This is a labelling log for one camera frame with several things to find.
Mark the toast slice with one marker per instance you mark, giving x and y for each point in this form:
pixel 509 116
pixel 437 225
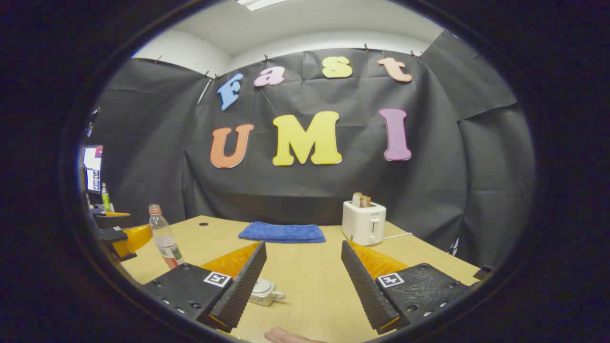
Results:
pixel 360 200

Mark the white teacup lid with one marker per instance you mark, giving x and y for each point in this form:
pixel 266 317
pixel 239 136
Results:
pixel 261 286

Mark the white toaster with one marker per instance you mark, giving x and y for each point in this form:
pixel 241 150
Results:
pixel 362 224

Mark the blue folded towel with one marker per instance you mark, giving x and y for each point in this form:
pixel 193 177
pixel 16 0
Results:
pixel 281 232

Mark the white teacup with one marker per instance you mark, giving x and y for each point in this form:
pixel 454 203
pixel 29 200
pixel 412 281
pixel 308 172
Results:
pixel 264 297

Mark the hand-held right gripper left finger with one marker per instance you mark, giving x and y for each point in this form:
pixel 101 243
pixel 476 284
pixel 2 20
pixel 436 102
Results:
pixel 245 286

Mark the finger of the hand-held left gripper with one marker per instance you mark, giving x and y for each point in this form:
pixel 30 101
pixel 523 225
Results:
pixel 114 221
pixel 113 234

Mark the green bottle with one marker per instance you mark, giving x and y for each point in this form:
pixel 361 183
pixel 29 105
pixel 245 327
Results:
pixel 106 197

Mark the computer monitor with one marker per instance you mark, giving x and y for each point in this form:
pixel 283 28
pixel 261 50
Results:
pixel 93 166

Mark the black backdrop cloth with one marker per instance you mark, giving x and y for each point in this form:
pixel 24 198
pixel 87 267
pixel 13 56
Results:
pixel 305 190

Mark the clear plastic water bottle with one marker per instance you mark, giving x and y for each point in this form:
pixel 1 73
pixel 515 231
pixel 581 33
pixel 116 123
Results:
pixel 164 238

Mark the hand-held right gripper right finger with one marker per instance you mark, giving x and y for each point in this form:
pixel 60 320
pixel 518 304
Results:
pixel 364 290

